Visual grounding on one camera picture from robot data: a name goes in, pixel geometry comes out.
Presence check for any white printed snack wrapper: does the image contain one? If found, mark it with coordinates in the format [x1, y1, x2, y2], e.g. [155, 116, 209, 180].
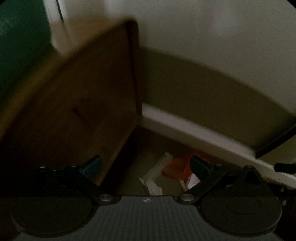
[139, 152, 173, 196]

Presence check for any wooden nightstand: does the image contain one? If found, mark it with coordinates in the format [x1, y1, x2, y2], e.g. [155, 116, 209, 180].
[1, 16, 142, 184]

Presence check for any teal deer trash bin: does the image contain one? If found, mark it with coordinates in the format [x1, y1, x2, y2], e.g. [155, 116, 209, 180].
[1, 1, 51, 102]

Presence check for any orange plastic bag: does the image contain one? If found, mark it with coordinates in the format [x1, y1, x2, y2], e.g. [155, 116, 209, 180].
[162, 155, 193, 181]

